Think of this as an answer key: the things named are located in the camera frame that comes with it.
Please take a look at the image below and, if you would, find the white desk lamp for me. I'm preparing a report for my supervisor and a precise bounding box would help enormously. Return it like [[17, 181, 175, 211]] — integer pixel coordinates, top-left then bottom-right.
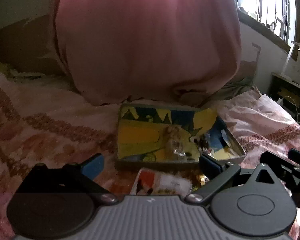
[[280, 41, 300, 75]]

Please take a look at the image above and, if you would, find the dark red dried snack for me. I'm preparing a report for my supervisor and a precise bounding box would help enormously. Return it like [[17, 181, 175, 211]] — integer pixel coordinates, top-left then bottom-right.
[[193, 134, 212, 154]]

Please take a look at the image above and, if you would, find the barred window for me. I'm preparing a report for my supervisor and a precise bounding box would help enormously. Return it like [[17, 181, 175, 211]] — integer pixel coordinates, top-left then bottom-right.
[[235, 0, 296, 47]]

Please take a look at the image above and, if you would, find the brown headboard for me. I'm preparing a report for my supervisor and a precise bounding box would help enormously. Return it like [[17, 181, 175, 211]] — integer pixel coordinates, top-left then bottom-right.
[[0, 15, 64, 75]]

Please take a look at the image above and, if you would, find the gold foil snack wrapper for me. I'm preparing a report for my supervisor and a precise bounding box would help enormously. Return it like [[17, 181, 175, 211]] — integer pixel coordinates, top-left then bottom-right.
[[191, 174, 210, 188]]

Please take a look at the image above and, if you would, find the large pink pillow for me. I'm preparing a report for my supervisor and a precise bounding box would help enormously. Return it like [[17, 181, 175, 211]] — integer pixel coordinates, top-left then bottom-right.
[[52, 0, 241, 106]]

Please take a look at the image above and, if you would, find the white noodle food pouch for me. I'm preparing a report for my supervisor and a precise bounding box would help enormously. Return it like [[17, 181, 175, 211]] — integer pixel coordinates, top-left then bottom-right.
[[130, 168, 192, 197]]

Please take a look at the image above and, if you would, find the floral pink bedsheet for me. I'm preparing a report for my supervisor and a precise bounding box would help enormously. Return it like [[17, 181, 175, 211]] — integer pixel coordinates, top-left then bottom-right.
[[0, 71, 300, 239]]

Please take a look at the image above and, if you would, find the clear nut snack packet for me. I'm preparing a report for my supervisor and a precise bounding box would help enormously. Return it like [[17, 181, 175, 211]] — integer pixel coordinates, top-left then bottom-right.
[[162, 125, 185, 160]]

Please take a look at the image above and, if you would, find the dark bedside table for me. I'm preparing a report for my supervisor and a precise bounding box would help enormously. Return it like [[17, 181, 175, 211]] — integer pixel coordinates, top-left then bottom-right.
[[267, 72, 300, 122]]

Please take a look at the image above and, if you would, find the grey tray yellow lining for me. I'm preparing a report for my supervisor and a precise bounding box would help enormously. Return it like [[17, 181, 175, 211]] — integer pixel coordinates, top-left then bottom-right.
[[116, 104, 246, 168]]

